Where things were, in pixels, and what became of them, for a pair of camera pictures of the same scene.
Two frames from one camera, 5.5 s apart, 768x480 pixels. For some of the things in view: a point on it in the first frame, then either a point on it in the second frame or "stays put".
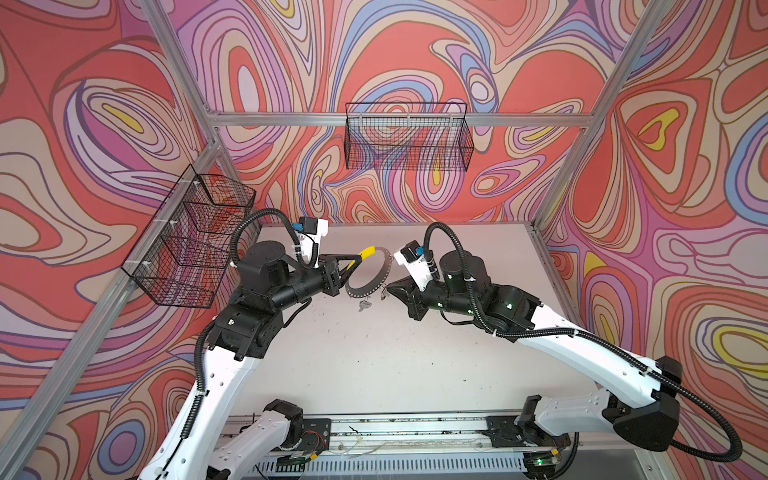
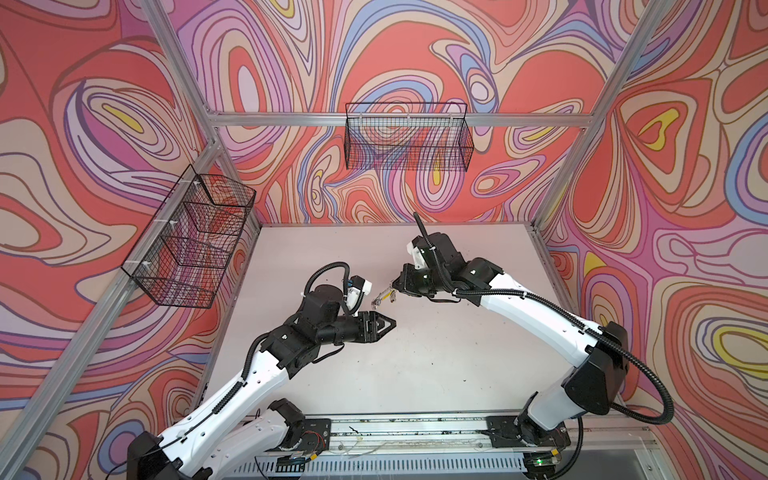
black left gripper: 328,274 -> 372,336
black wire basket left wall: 183,253 stays put
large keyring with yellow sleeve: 381,277 -> 388,292
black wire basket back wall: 408,136 stays put
